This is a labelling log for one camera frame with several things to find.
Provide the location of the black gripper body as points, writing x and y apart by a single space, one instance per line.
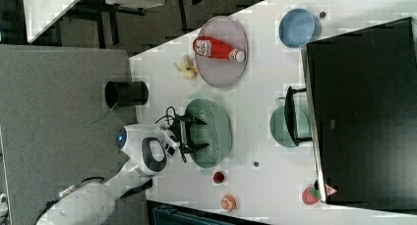
178 128

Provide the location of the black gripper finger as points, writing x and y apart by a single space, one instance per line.
194 148
190 119

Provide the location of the mint green plastic strainer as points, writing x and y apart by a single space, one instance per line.
216 131

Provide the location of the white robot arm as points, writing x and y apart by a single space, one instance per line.
148 146

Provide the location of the red toy tomato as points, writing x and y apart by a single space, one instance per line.
218 177

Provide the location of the yellow plush toy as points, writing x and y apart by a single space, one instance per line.
187 67

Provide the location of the grey round plate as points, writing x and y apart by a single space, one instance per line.
222 73

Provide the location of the toy orange slice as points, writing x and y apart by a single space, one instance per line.
228 203

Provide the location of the black round pan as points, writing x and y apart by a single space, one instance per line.
124 94

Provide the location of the red plush ketchup bottle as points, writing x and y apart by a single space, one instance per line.
213 48

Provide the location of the mint green mug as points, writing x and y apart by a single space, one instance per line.
289 125

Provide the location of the red toy strawberry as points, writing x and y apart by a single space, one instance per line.
311 195

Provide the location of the blue cup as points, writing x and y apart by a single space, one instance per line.
299 27

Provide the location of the silver black toaster oven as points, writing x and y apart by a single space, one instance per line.
362 96

